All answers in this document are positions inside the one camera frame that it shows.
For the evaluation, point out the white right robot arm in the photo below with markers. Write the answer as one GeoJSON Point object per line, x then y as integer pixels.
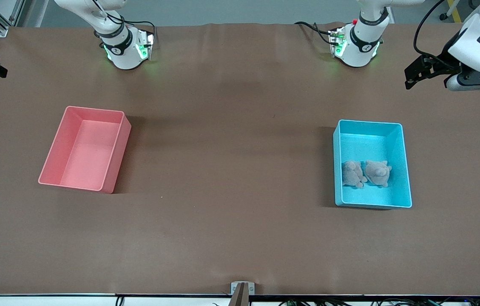
{"type": "Point", "coordinates": [120, 51]}

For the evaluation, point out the grey plush toy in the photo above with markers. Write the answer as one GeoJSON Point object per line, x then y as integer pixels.
{"type": "Point", "coordinates": [378, 172]}
{"type": "Point", "coordinates": [353, 174]}

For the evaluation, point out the silver left arm base connector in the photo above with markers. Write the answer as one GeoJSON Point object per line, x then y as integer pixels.
{"type": "Point", "coordinates": [337, 42]}

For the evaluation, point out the silver right arm base connector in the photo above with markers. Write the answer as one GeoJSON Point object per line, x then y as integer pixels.
{"type": "Point", "coordinates": [145, 46]}

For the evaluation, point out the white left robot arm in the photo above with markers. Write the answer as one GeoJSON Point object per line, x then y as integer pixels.
{"type": "Point", "coordinates": [363, 42]}

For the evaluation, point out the blue plastic box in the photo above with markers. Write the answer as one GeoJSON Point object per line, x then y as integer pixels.
{"type": "Point", "coordinates": [371, 195]}

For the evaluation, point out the pink plastic box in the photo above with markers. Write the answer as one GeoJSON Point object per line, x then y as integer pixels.
{"type": "Point", "coordinates": [86, 157]}

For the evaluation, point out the grey metal table bracket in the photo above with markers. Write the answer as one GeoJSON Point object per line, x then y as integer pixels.
{"type": "Point", "coordinates": [243, 289]}

